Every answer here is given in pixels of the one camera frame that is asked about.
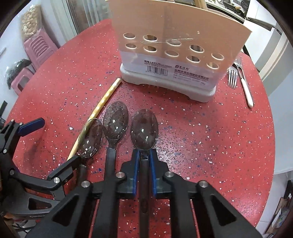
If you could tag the yellow patterned chopstick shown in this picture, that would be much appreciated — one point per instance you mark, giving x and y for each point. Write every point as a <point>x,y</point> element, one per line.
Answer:
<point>96,112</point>

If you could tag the long metal fork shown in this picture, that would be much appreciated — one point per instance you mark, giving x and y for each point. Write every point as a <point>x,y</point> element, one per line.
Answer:
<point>239,68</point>

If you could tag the white handled metal spoon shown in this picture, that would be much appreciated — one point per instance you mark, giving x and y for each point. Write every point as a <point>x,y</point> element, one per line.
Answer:
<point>247,93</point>

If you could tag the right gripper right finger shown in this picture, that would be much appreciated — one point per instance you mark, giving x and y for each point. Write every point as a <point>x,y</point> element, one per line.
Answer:
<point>196,209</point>

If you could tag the white refrigerator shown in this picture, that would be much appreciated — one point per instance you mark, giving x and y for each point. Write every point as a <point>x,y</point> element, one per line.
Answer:
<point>268,47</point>

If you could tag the short metal fork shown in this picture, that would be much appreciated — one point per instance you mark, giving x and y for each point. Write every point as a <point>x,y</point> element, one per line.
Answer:
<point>232,77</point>

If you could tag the beige cutlery holder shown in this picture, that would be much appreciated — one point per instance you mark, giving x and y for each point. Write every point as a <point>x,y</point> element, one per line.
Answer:
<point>176,46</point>

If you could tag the black plastic bag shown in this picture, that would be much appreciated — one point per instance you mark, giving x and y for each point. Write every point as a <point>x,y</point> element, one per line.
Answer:
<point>15,69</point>

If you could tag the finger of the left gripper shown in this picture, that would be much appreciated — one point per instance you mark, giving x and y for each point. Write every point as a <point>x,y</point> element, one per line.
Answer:
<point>31,126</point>
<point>64,169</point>

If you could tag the single pink stool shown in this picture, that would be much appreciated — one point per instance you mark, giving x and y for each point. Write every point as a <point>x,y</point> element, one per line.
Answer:
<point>21,80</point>

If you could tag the dark translucent spoon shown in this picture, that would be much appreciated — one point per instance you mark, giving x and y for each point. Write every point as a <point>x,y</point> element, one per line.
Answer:
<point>144,131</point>
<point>89,142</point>
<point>115,124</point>

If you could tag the stack of pink stools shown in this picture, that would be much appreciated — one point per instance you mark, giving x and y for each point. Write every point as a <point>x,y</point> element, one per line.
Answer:
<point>39,48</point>

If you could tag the bag of nuts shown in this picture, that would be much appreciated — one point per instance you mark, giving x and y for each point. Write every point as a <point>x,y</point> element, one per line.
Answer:
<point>31,22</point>

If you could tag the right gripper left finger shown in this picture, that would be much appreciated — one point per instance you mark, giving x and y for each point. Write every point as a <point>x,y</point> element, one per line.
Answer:
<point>92,211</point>

